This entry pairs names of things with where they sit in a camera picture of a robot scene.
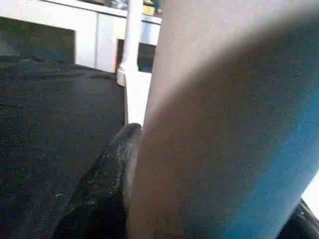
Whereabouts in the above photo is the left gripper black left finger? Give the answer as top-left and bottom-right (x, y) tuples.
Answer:
(53, 123), (143, 239)

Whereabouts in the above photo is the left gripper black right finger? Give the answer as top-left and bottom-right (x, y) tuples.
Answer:
(281, 198), (319, 239)

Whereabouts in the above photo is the white plastic table leg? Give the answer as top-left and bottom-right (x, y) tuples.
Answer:
(126, 0), (319, 239)
(117, 0), (143, 87)

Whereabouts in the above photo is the black shiny mat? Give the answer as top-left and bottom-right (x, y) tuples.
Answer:
(0, 54), (129, 239)

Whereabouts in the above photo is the white cabinet with glass doors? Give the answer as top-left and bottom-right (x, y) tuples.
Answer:
(0, 0), (164, 74)

